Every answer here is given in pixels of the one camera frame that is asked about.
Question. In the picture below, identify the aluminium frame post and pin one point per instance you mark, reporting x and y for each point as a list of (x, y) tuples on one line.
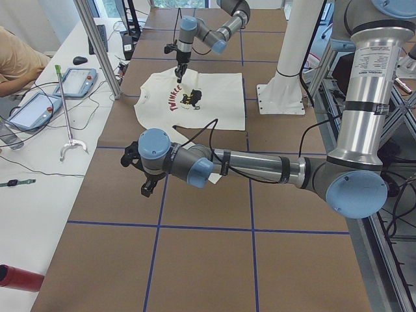
[(93, 35)]

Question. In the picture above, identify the far blue teach pendant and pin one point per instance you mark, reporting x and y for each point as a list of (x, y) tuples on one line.
[(77, 82)]

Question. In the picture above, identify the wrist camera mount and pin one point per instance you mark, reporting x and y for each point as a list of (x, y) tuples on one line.
[(170, 48), (131, 156)]

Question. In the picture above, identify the aluminium frame rack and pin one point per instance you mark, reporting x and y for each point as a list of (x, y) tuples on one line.
[(362, 120)]

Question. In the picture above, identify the reacher grabber tool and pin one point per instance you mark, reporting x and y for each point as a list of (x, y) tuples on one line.
[(72, 143)]

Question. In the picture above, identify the red cylinder bottle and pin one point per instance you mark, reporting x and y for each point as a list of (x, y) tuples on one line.
[(16, 278)]

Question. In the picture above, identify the black keyboard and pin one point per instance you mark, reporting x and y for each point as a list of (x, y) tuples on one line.
[(103, 37)]

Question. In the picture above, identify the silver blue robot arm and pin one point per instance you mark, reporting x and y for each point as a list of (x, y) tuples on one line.
[(348, 179), (215, 40)]

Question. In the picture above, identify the black computer mouse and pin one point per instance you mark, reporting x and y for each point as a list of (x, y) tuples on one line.
[(78, 60)]

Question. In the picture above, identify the cream long sleeve cat shirt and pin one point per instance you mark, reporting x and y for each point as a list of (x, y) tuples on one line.
[(193, 102)]

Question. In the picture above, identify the blue teach pendant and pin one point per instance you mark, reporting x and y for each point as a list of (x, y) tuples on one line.
[(77, 82), (36, 112)]

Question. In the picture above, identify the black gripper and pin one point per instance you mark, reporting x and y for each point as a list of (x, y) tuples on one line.
[(151, 178), (181, 58)]

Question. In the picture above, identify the near blue teach pendant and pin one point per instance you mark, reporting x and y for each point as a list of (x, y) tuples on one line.
[(36, 112)]

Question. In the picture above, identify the person in tan shirt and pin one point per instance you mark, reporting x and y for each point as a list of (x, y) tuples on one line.
[(21, 65)]

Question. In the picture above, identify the white pedestal column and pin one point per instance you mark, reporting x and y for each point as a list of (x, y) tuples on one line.
[(283, 93)]

